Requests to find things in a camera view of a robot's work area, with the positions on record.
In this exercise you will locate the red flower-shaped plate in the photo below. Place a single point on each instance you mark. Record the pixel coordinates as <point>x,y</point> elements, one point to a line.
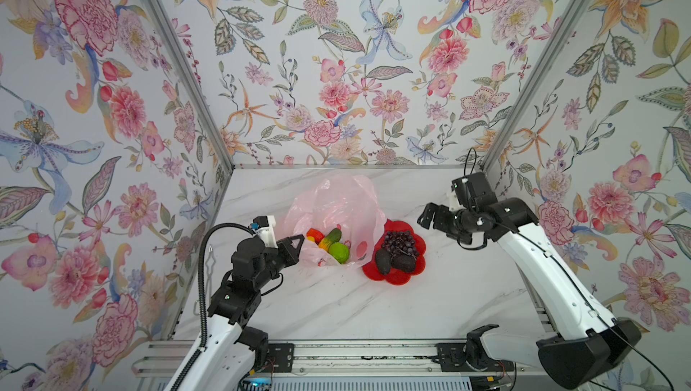
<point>396,277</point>

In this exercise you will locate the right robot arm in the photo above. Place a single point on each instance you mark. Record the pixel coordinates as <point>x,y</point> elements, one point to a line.
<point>586,340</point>

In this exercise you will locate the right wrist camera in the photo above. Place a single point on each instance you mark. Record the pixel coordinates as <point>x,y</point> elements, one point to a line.
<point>473,192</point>

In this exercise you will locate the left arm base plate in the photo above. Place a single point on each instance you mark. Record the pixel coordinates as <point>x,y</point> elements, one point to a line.
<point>272,358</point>

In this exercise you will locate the dark purple grapes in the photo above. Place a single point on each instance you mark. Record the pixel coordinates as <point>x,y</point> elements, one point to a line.
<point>399,244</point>

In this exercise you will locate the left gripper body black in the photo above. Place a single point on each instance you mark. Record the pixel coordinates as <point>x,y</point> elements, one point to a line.
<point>273,263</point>

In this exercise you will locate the red chili pepper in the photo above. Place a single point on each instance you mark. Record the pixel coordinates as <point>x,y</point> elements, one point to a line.
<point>314,236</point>

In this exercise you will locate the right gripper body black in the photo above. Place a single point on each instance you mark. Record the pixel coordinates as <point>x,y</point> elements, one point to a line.
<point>464,224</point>

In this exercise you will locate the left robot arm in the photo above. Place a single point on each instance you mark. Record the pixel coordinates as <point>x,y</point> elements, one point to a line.
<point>228,349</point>

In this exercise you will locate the pink plastic bag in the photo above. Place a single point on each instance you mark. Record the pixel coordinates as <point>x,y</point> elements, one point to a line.
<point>347,203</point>

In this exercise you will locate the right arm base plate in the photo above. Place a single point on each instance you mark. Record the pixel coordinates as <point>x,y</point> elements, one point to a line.
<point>452,357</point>

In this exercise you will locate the green lime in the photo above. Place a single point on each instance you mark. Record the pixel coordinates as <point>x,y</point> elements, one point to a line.
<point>340,252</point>

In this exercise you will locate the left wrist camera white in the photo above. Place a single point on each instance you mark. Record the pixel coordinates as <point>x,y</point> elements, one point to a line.
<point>264,228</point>

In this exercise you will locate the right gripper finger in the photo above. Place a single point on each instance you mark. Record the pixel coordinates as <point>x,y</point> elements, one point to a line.
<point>432,217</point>
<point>451,233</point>

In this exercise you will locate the green yellow mango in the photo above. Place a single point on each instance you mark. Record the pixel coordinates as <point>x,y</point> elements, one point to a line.
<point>332,238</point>

